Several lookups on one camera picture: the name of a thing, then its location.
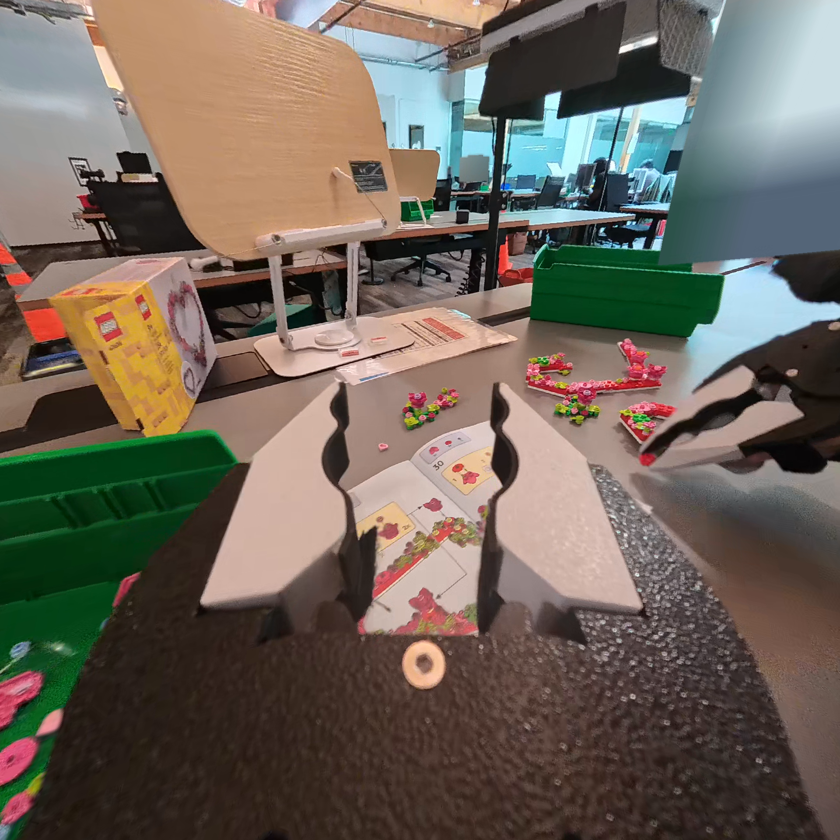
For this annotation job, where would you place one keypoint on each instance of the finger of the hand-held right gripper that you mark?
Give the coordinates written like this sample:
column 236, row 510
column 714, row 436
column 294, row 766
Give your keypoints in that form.
column 754, row 426
column 728, row 387

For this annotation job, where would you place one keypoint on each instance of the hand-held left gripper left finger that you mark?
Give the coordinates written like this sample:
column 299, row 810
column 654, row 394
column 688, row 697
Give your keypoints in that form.
column 275, row 525

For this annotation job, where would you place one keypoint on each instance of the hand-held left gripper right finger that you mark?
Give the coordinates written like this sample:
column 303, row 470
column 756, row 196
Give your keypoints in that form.
column 558, row 525

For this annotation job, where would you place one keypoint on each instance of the curved red brick heart section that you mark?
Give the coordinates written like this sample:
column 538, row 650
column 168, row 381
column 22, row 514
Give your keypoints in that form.
column 640, row 423

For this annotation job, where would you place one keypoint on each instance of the large red brick heart section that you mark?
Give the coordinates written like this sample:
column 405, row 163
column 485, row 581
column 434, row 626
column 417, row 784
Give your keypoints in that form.
column 548, row 386

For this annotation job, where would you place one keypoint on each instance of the brick rose with green leaves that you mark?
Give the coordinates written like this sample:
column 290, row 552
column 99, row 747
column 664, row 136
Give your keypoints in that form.
column 577, row 410

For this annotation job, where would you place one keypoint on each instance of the green plastic bin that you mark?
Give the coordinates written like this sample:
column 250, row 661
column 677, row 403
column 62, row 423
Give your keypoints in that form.
column 98, row 499
column 623, row 302

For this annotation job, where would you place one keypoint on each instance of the building instruction booklet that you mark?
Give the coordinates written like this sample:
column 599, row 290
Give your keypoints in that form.
column 420, row 525

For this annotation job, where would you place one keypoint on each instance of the small brick flower cluster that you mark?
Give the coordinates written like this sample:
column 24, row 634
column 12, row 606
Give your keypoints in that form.
column 420, row 410

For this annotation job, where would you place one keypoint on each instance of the clear bag with printed sheet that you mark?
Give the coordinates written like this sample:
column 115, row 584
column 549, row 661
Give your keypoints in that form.
column 453, row 334

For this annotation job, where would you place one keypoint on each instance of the yellow toy brick box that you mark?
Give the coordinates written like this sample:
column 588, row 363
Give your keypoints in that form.
column 131, row 354

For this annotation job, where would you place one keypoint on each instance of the orange traffic cone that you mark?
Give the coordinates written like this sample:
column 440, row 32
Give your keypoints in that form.
column 506, row 262

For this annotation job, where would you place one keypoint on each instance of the orange safety barrier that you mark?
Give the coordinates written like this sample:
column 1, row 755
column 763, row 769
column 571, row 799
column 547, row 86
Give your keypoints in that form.
column 43, row 325

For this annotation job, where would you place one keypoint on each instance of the small green bin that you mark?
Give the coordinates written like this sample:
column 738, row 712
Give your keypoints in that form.
column 413, row 211

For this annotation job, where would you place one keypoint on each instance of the clear bag of brick pieces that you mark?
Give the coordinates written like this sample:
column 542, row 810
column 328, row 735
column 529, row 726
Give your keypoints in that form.
column 16, row 761

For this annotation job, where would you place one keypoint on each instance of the black overhead light panel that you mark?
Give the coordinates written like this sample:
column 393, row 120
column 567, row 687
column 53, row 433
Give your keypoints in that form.
column 551, row 59

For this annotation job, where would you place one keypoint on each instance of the large wooden book stand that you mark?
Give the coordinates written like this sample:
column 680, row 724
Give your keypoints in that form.
column 249, row 118

